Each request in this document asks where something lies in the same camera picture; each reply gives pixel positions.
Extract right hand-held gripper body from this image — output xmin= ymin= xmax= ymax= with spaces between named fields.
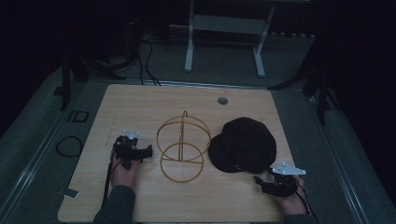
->
xmin=268 ymin=161 xmax=307 ymax=198

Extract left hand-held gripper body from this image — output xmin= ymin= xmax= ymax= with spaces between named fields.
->
xmin=112 ymin=129 xmax=145 ymax=171

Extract gold wire hat stand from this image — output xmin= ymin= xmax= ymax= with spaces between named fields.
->
xmin=155 ymin=109 xmax=212 ymax=184

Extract black hat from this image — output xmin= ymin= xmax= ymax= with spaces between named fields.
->
xmin=207 ymin=117 xmax=277 ymax=175

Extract person's left hand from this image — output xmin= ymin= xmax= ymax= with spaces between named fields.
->
xmin=109 ymin=154 xmax=140 ymax=189

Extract black tripod stand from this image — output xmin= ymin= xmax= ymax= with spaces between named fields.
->
xmin=58 ymin=46 xmax=127 ymax=112
xmin=267 ymin=46 xmax=342 ymax=126

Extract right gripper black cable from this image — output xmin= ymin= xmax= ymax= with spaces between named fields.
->
xmin=293 ymin=182 xmax=319 ymax=224

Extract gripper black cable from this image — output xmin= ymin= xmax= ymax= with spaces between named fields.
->
xmin=100 ymin=154 xmax=121 ymax=210
xmin=293 ymin=182 xmax=319 ymax=224

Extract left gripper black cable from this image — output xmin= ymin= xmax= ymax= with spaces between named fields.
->
xmin=100 ymin=154 xmax=121 ymax=210

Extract black floor cables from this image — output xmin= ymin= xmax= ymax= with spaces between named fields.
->
xmin=135 ymin=36 xmax=163 ymax=87

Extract white metal table frame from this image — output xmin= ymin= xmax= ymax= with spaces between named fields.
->
xmin=169 ymin=0 xmax=312 ymax=78

